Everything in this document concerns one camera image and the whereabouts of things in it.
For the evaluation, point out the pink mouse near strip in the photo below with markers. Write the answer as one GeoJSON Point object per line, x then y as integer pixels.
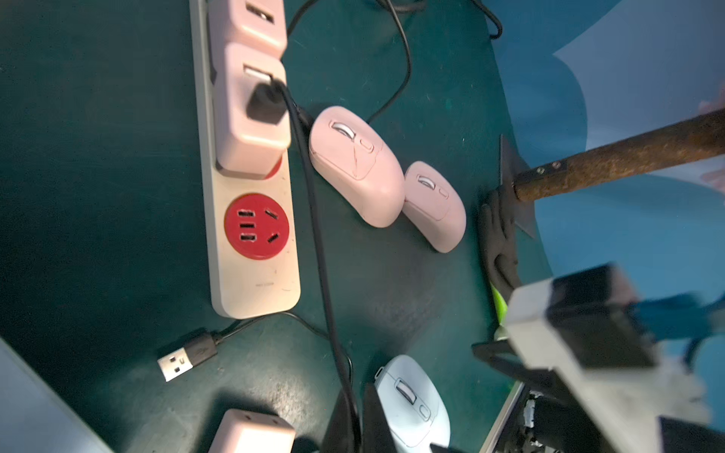
{"type": "Point", "coordinates": [355, 160]}

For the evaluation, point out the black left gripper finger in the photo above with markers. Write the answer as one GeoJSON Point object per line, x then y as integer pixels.
{"type": "Point", "coordinates": [341, 435]}

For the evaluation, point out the black green work glove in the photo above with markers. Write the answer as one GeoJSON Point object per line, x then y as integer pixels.
{"type": "Point", "coordinates": [498, 247]}

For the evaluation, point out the cream red power strip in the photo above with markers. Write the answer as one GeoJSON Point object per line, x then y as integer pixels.
{"type": "Point", "coordinates": [251, 238]}

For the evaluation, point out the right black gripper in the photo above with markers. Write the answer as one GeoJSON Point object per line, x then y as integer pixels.
{"type": "Point", "coordinates": [499, 355]}

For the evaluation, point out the pink cherry blossom tree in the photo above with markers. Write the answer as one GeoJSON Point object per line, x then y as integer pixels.
{"type": "Point", "coordinates": [692, 140]}

